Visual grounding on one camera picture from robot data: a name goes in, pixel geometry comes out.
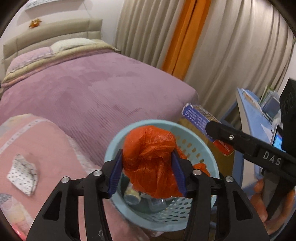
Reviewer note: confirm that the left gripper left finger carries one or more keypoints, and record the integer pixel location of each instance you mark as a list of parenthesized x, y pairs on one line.
[(58, 217)]

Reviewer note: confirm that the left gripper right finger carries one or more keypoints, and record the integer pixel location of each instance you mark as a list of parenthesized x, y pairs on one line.
[(236, 217)]

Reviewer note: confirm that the polka dot paper wrapper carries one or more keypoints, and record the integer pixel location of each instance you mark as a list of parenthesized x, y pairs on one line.
[(23, 175)]

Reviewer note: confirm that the orange plastic bag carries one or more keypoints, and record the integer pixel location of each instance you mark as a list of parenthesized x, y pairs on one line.
[(147, 161)]

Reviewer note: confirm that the person right hand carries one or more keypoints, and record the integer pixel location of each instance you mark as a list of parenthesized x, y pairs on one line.
[(275, 213)]

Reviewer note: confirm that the light blue desk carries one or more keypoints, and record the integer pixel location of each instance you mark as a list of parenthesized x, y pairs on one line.
[(255, 124)]

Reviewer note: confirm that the light blue plastic basket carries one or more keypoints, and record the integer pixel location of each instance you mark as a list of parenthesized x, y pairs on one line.
[(164, 214)]

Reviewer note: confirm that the beige curtain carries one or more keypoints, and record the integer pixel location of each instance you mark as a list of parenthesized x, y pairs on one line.
[(244, 44)]

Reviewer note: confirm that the purple bedspread bed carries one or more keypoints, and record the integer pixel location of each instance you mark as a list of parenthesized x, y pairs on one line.
[(92, 98)]

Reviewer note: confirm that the orange curtain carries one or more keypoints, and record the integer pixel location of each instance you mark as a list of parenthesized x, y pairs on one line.
[(186, 35)]

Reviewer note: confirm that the purple pillow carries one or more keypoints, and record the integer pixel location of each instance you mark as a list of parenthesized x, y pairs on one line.
[(29, 57)]

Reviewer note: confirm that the white dotted pillow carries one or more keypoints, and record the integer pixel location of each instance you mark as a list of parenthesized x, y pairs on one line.
[(69, 44)]

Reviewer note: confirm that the beige padded headboard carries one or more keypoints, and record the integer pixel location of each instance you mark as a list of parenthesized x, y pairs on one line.
[(48, 34)]

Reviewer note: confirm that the orange plush toy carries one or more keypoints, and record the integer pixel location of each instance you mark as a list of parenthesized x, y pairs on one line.
[(34, 23)]

